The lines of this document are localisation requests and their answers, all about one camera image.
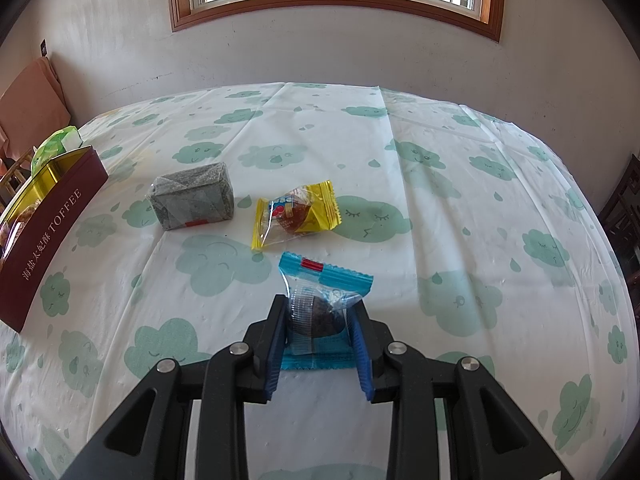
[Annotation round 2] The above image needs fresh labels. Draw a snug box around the grey speckled snack packet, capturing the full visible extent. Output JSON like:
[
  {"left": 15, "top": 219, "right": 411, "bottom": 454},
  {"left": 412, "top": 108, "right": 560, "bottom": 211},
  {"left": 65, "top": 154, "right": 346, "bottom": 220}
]
[{"left": 145, "top": 161, "right": 236, "bottom": 232}]

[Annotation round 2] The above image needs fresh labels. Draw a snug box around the dark red gold tin box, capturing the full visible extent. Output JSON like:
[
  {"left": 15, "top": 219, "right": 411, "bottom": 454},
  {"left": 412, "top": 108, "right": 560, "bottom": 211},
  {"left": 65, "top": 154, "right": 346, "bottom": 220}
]
[{"left": 0, "top": 145, "right": 110, "bottom": 333}]

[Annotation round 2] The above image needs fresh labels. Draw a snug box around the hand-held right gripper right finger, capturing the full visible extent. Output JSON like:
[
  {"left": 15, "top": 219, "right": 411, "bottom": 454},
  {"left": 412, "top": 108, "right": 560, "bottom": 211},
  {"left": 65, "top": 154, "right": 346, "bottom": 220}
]
[{"left": 346, "top": 300, "right": 576, "bottom": 480}]

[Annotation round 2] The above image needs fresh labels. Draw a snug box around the dark wooden chair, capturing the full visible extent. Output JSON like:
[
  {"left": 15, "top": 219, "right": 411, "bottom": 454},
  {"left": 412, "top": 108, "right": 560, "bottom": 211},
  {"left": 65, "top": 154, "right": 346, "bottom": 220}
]
[{"left": 597, "top": 152, "right": 640, "bottom": 281}]

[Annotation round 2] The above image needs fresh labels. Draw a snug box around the green tissue pack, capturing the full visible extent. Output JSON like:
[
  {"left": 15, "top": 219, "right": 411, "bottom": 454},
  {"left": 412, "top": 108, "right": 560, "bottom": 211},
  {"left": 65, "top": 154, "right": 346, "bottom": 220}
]
[{"left": 31, "top": 126, "right": 83, "bottom": 178}]

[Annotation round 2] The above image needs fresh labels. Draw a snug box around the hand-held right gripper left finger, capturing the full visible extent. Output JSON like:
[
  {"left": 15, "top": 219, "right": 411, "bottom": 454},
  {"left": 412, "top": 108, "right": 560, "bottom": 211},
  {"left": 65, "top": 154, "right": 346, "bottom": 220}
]
[{"left": 57, "top": 294, "right": 291, "bottom": 480}]

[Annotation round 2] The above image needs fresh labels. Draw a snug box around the yellow snack packet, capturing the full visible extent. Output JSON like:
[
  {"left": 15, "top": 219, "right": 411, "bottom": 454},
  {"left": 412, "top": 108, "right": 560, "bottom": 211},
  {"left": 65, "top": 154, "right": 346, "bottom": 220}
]
[{"left": 250, "top": 180, "right": 343, "bottom": 252}]

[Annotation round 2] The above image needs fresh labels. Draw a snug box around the clear brown snack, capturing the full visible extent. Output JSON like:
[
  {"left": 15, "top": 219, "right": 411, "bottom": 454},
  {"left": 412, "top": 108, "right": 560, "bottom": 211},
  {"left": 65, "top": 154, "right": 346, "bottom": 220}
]
[{"left": 0, "top": 205, "right": 36, "bottom": 261}]

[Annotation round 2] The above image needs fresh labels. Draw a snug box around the wooden stool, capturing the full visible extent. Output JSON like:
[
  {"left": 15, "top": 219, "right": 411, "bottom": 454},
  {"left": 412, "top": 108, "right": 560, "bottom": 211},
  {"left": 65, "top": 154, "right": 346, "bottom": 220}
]
[{"left": 0, "top": 152, "right": 36, "bottom": 206}]

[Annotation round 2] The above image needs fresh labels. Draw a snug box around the cloud print tablecloth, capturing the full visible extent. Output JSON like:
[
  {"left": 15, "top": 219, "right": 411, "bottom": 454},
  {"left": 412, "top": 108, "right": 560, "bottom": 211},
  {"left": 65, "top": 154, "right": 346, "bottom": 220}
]
[{"left": 0, "top": 81, "right": 636, "bottom": 480}]

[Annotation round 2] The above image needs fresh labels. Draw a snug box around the pink cloth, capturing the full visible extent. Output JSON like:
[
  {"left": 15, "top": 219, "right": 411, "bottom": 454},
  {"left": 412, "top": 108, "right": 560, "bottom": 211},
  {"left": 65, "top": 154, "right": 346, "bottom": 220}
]
[{"left": 0, "top": 56, "right": 71, "bottom": 158}]

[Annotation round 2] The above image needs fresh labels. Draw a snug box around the blue snack packet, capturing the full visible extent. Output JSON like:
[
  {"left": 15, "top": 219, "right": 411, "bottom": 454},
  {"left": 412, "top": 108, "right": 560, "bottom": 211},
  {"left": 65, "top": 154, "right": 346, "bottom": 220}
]
[{"left": 278, "top": 251, "right": 375, "bottom": 372}]

